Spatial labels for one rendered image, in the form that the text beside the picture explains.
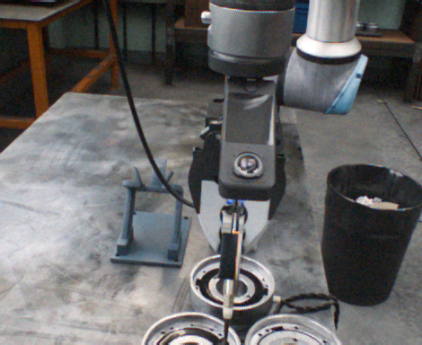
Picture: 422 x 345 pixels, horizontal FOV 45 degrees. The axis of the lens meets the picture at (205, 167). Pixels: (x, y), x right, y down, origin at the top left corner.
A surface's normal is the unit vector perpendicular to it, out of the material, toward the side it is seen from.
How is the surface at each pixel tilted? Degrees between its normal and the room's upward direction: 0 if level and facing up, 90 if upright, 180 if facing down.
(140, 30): 90
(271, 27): 90
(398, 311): 0
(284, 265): 0
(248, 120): 32
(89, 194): 0
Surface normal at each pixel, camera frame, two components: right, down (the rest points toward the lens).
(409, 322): 0.05, -0.89
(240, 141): 0.01, -0.52
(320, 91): -0.37, 0.53
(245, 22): -0.16, 0.43
